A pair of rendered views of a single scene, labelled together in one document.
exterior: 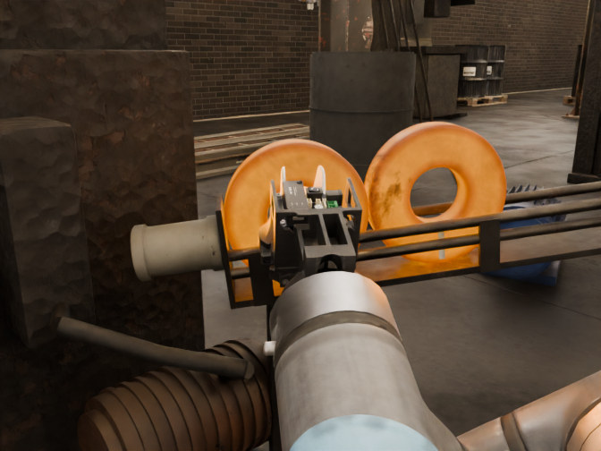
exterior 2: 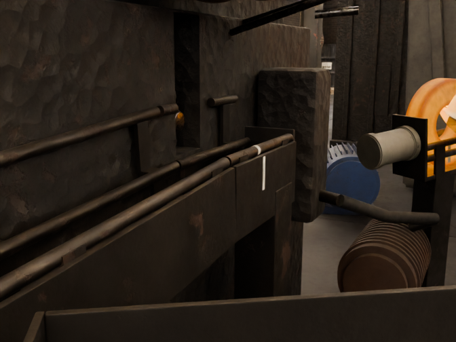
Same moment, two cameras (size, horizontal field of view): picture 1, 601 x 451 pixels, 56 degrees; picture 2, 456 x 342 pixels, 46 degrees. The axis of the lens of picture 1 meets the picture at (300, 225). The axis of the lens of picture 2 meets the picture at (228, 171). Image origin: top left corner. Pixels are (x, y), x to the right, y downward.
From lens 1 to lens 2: 0.72 m
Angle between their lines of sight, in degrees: 21
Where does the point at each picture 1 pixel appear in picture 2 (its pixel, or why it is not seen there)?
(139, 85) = (296, 50)
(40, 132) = (325, 73)
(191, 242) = (406, 140)
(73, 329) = (351, 201)
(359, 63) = not seen: hidden behind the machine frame
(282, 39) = not seen: hidden behind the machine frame
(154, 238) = (387, 139)
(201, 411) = (418, 247)
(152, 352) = (387, 213)
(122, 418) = (395, 251)
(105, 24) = (267, 8)
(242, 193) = (428, 109)
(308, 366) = not seen: outside the picture
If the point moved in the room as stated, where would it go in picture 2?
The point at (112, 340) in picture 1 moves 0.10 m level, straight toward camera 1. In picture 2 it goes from (369, 207) to (428, 222)
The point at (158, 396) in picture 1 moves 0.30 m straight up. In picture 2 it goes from (399, 239) to (414, 48)
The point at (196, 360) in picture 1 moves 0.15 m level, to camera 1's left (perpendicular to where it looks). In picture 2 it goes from (412, 215) to (333, 225)
